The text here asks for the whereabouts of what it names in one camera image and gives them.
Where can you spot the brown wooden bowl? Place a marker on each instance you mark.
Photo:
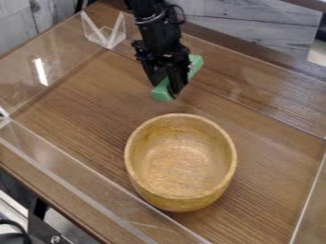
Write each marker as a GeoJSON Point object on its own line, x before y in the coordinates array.
{"type": "Point", "coordinates": [180, 161]}

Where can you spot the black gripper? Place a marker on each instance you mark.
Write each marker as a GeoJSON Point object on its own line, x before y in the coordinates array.
{"type": "Point", "coordinates": [159, 49]}

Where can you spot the green rectangular block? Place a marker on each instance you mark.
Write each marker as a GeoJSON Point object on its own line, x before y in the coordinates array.
{"type": "Point", "coordinates": [160, 93]}

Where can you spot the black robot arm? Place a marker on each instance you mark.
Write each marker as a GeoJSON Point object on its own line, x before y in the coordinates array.
{"type": "Point", "coordinates": [154, 9]}

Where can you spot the clear acrylic tray wall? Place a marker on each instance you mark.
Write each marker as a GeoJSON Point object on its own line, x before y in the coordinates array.
{"type": "Point", "coordinates": [75, 98]}

